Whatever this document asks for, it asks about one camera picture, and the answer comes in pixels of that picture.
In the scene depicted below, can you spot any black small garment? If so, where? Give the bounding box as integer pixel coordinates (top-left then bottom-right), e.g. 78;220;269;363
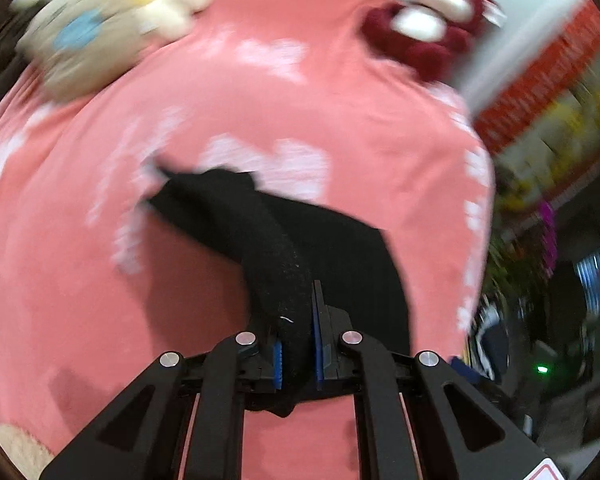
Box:
148;167;411;417

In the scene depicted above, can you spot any fluffy cream rug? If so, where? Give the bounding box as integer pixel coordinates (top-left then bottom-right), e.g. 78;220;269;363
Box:
0;424;55;480

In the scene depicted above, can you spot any pink floral bed sheet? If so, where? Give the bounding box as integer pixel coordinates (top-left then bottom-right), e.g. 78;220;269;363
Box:
0;0;494;455

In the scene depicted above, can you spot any dark red plush toy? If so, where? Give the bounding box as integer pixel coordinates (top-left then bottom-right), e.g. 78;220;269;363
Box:
361;0;506;84

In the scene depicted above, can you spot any beige plush with blue patch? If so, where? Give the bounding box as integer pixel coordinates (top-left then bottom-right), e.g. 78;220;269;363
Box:
17;0;148;103

